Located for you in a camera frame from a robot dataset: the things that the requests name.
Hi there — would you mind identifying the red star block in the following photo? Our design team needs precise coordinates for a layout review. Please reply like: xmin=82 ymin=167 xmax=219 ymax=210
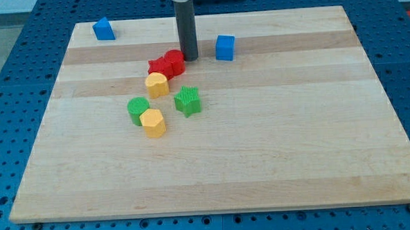
xmin=148 ymin=57 xmax=174 ymax=80

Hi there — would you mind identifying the yellow hexagon block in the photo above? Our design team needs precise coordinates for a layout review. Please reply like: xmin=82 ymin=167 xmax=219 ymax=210
xmin=139 ymin=108 xmax=166 ymax=138

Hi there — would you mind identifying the blue triangle block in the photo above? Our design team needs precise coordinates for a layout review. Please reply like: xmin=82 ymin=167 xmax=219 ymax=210
xmin=92 ymin=17 xmax=116 ymax=40

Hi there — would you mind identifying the yellow heart block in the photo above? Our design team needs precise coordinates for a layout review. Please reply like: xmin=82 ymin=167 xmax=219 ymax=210
xmin=145 ymin=72 xmax=170 ymax=98

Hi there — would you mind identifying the green star block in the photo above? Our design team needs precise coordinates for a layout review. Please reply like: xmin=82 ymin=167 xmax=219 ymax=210
xmin=174 ymin=86 xmax=202 ymax=118

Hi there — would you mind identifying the wooden board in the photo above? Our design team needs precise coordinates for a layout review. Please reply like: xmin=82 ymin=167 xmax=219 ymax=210
xmin=10 ymin=6 xmax=410 ymax=224

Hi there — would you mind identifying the red cylinder block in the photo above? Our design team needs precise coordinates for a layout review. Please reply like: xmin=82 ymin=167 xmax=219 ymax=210
xmin=164 ymin=50 xmax=186 ymax=79

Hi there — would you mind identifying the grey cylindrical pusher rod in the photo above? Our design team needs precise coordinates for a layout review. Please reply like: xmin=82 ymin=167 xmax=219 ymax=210
xmin=174 ymin=0 xmax=198 ymax=62

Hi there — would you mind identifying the green cylinder block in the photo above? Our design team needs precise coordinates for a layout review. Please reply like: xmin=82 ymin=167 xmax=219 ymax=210
xmin=127 ymin=97 xmax=150 ymax=126

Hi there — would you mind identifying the blue cube block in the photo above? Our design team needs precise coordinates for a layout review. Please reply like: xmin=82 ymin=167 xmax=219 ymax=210
xmin=215 ymin=35 xmax=235 ymax=61

